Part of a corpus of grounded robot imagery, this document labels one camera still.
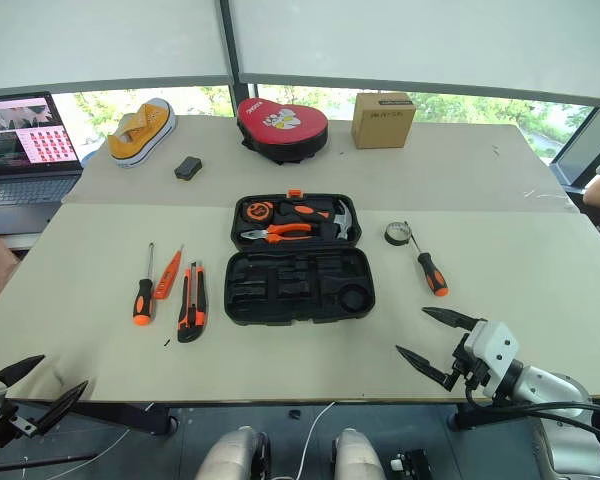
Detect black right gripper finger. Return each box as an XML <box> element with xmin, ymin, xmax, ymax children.
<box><xmin>395</xmin><ymin>344</ymin><xmax>462</xmax><ymax>393</ymax></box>
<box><xmin>421</xmin><ymin>306</ymin><xmax>487</xmax><ymax>332</ymax></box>

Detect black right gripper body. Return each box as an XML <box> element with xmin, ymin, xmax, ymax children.
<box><xmin>448</xmin><ymin>332</ymin><xmax>492</xmax><ymax>391</ymax></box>

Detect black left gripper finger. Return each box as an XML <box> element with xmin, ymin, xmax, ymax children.
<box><xmin>0</xmin><ymin>354</ymin><xmax>46</xmax><ymax>388</ymax></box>
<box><xmin>29</xmin><ymin>380</ymin><xmax>90</xmax><ymax>437</ymax></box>

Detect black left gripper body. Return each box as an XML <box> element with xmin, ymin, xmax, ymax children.
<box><xmin>0</xmin><ymin>398</ymin><xmax>36</xmax><ymax>452</ymax></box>

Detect orange black handled screwdriver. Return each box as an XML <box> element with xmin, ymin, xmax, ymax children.
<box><xmin>131</xmin><ymin>241</ymin><xmax>158</xmax><ymax>328</ymax></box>
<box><xmin>403</xmin><ymin>220</ymin><xmax>451</xmax><ymax>299</ymax></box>

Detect black tool case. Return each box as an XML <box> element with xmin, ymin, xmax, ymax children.
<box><xmin>223</xmin><ymin>188</ymin><xmax>377</xmax><ymax>328</ymax></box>

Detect orange black utility knife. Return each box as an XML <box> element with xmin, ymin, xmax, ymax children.
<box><xmin>176</xmin><ymin>260</ymin><xmax>210</xmax><ymax>345</ymax></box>

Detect orange voltage tester pen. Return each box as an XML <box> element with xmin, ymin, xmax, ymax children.
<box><xmin>151</xmin><ymin>243</ymin><xmax>186</xmax><ymax>302</ymax></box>

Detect black device with white knob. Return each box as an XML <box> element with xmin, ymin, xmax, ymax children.
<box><xmin>389</xmin><ymin>448</ymin><xmax>434</xmax><ymax>480</ymax></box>

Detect black electrical tape roll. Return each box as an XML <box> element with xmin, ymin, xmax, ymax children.
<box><xmin>383</xmin><ymin>220</ymin><xmax>413</xmax><ymax>248</ymax></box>

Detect silver rounded robot part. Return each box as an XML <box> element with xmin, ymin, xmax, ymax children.
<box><xmin>194</xmin><ymin>426</ymin><xmax>272</xmax><ymax>480</ymax></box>
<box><xmin>331</xmin><ymin>427</ymin><xmax>382</xmax><ymax>480</ymax></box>

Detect short orange black screwdriver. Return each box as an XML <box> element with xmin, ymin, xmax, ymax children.
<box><xmin>278</xmin><ymin>201</ymin><xmax>332</xmax><ymax>225</ymax></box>

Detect brown cardboard box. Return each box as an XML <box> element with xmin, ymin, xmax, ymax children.
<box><xmin>349</xmin><ymin>91</ymin><xmax>418</xmax><ymax>151</ymax></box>

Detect open laptop computer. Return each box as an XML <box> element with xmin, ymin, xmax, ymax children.
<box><xmin>0</xmin><ymin>90</ymin><xmax>85</xmax><ymax>210</ymax></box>

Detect orange black tape measure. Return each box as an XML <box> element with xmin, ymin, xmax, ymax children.
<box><xmin>244</xmin><ymin>200</ymin><xmax>279</xmax><ymax>223</ymax></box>

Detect small black box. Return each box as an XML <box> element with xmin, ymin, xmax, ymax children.
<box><xmin>173</xmin><ymin>155</ymin><xmax>205</xmax><ymax>182</ymax></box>

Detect red heart-shaped bag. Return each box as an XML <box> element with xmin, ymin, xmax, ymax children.
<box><xmin>235</xmin><ymin>96</ymin><xmax>330</xmax><ymax>166</ymax></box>

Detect yellow canvas sneaker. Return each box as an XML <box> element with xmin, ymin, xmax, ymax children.
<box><xmin>105</xmin><ymin>97</ymin><xmax>178</xmax><ymax>169</ymax></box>

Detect white roller blind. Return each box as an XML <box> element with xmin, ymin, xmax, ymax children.
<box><xmin>0</xmin><ymin>0</ymin><xmax>231</xmax><ymax>94</ymax></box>
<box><xmin>227</xmin><ymin>0</ymin><xmax>600</xmax><ymax>109</ymax></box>

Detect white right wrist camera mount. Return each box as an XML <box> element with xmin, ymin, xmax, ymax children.
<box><xmin>462</xmin><ymin>319</ymin><xmax>522</xmax><ymax>401</ymax></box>

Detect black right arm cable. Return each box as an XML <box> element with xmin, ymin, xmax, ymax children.
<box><xmin>463</xmin><ymin>382</ymin><xmax>600</xmax><ymax>454</ymax></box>

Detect white cable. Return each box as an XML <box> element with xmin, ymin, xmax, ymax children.
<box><xmin>297</xmin><ymin>399</ymin><xmax>337</xmax><ymax>480</ymax></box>

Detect black handled claw hammer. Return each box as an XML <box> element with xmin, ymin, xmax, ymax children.
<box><xmin>273</xmin><ymin>197</ymin><xmax>356</xmax><ymax>243</ymax></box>

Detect orange handled pliers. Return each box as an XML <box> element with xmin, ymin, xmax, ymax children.
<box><xmin>239</xmin><ymin>222</ymin><xmax>314</xmax><ymax>247</ymax></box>

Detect dark window frame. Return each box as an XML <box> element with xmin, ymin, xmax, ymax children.
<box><xmin>0</xmin><ymin>0</ymin><xmax>600</xmax><ymax>174</ymax></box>

